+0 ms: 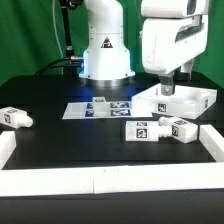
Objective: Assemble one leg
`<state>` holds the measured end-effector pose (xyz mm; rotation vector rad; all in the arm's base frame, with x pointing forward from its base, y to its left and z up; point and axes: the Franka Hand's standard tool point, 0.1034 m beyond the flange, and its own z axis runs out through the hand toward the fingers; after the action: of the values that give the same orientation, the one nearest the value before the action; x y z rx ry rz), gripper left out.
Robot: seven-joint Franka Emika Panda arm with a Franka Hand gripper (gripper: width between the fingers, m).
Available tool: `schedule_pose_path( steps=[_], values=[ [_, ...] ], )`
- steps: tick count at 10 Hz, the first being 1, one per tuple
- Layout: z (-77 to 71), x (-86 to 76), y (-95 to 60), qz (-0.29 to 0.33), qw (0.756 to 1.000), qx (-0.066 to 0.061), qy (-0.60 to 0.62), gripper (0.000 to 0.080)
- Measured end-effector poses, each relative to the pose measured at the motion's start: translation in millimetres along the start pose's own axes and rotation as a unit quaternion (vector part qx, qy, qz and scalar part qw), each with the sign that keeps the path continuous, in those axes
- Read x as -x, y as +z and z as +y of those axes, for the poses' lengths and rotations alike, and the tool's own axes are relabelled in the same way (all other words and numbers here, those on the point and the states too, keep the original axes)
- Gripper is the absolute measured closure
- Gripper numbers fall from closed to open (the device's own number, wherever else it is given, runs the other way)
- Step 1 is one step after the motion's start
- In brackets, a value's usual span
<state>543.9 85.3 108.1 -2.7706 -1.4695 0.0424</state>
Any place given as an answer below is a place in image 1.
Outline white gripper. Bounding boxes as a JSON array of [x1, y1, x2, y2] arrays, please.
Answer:
[[142, 15, 208, 96]]

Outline white square tabletop part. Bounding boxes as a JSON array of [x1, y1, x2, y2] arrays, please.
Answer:
[[131, 84, 217, 119]]

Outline white sheet with blue tags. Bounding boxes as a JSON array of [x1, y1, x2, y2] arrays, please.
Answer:
[[63, 101, 152, 120]]

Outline white U-shaped fence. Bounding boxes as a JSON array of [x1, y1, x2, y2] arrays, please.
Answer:
[[0, 125, 224, 197]]

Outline black camera pole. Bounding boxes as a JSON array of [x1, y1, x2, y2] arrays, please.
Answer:
[[59, 0, 84, 77]]

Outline black cables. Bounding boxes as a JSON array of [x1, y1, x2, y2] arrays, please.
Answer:
[[34, 55, 84, 76]]

